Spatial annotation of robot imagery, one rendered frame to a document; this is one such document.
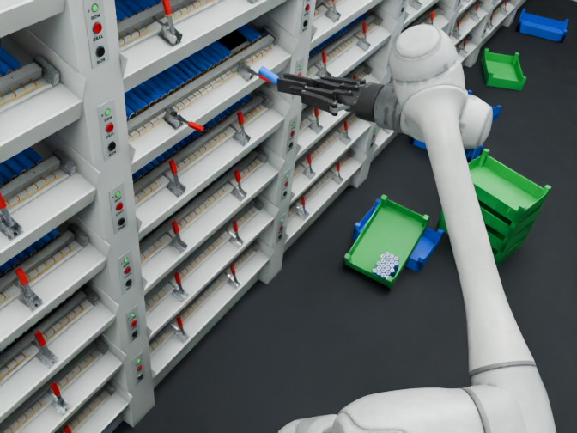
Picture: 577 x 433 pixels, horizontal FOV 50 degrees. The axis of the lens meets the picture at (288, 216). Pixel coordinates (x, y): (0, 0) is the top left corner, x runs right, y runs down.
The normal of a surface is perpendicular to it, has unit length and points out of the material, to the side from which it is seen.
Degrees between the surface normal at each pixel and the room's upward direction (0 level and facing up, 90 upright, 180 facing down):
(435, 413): 2
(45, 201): 19
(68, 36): 90
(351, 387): 0
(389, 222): 26
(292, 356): 0
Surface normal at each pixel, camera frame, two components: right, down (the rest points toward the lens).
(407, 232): -0.15, -0.42
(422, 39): -0.38, -0.50
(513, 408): 0.24, -0.51
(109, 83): 0.83, 0.43
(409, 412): 0.00, -0.78
